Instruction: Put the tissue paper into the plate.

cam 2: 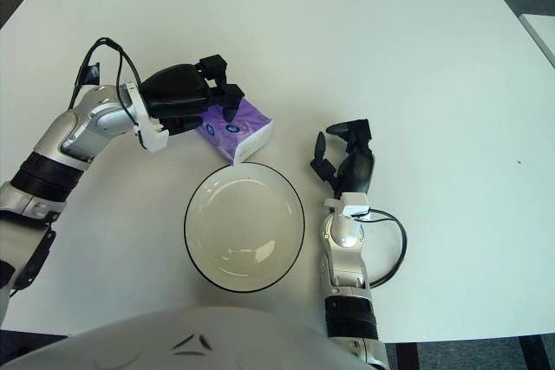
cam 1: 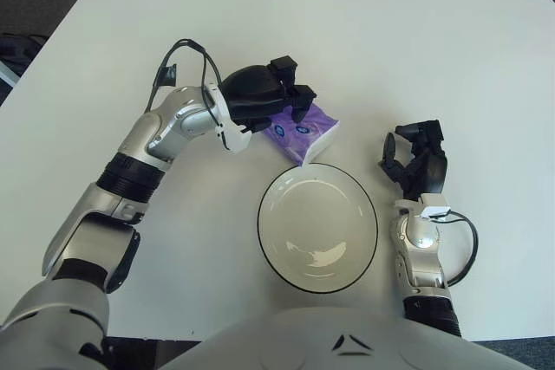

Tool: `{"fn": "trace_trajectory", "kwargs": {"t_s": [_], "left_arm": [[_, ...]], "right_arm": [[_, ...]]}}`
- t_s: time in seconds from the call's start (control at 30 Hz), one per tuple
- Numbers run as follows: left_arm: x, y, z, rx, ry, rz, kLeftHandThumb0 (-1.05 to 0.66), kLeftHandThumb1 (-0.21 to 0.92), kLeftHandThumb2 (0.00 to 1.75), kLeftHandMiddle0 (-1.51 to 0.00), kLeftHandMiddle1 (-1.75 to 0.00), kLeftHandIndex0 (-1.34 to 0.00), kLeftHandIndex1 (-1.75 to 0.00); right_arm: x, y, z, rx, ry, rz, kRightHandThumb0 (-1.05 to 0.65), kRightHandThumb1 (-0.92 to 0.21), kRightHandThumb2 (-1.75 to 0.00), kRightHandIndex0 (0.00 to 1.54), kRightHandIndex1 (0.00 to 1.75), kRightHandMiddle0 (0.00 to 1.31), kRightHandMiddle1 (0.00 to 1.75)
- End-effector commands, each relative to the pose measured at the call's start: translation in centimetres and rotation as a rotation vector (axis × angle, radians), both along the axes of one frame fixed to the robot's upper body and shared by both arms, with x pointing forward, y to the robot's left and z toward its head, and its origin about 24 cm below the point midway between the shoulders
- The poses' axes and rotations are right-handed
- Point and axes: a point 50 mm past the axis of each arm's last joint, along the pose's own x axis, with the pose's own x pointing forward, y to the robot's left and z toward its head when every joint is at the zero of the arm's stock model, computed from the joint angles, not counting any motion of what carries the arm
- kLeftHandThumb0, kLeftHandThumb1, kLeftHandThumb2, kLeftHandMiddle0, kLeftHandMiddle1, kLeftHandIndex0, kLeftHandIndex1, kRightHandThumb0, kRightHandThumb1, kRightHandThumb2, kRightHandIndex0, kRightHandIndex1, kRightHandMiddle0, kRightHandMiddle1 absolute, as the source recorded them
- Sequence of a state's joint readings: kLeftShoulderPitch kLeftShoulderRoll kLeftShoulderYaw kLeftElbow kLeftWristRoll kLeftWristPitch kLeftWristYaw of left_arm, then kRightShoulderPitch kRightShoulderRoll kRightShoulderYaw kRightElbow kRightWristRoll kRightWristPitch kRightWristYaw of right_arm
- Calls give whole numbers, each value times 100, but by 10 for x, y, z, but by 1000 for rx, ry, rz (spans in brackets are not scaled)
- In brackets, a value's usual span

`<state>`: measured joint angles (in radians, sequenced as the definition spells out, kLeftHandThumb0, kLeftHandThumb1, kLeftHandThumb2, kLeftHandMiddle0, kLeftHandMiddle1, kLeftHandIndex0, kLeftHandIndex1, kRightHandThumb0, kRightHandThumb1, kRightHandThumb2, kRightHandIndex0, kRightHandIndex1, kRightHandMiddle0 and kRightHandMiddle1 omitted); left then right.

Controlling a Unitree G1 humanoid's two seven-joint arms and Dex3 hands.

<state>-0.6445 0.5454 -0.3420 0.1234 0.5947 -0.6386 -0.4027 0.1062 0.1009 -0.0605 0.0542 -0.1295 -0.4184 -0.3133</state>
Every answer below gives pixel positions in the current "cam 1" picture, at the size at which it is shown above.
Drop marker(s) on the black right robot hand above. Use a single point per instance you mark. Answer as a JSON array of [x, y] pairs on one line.
[[431, 170]]

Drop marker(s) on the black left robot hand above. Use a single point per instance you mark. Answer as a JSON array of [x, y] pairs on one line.
[[256, 90]]

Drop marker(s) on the purple tissue paper pack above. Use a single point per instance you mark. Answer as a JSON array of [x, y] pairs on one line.
[[312, 140]]

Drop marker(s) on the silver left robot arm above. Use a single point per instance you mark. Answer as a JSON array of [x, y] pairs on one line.
[[95, 222]]

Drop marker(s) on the white plate with black rim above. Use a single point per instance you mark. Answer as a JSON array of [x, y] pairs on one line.
[[316, 222]]

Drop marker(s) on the grey robot torso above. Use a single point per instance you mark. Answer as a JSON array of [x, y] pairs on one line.
[[347, 344]]

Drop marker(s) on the black bag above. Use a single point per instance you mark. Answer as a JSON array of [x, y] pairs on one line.
[[19, 49]]

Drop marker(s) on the white furniture panel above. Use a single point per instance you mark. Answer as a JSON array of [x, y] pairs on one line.
[[8, 72]]

